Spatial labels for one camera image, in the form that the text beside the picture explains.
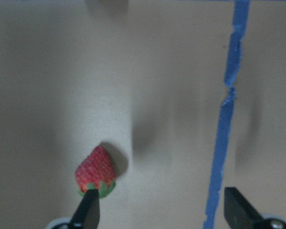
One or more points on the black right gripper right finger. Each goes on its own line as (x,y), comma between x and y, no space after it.
(240,214)

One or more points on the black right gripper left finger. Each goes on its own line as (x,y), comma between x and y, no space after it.
(87,214)

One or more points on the red strawberry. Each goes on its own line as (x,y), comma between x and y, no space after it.
(96,172)

